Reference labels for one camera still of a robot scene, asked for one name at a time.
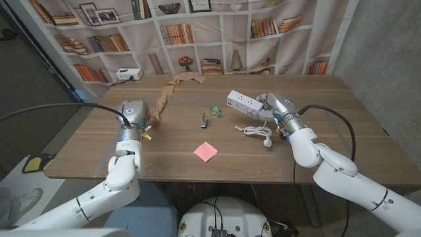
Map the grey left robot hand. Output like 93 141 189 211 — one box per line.
116 99 151 142

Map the white sneaker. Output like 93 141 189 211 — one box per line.
0 187 44 228

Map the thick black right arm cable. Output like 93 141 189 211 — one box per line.
297 104 357 237

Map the grey table leg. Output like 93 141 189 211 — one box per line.
301 184 322 227

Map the printed bookshelf backdrop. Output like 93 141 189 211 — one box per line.
6 0 359 99

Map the beige nylon stocking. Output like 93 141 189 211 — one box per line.
149 71 207 123

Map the pink sticky note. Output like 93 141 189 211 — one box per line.
193 141 219 163

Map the white power strip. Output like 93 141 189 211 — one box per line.
226 90 264 115

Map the white socket box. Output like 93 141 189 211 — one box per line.
116 68 144 81

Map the black torso cable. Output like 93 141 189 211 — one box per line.
196 196 225 230

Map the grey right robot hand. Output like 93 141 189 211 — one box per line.
255 92 307 134

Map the white power cord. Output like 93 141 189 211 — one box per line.
235 120 273 148

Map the clear tape roll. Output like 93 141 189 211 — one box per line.
209 105 225 119

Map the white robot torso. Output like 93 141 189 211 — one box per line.
177 196 273 237

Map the black socket box cable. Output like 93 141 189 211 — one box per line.
110 76 135 88

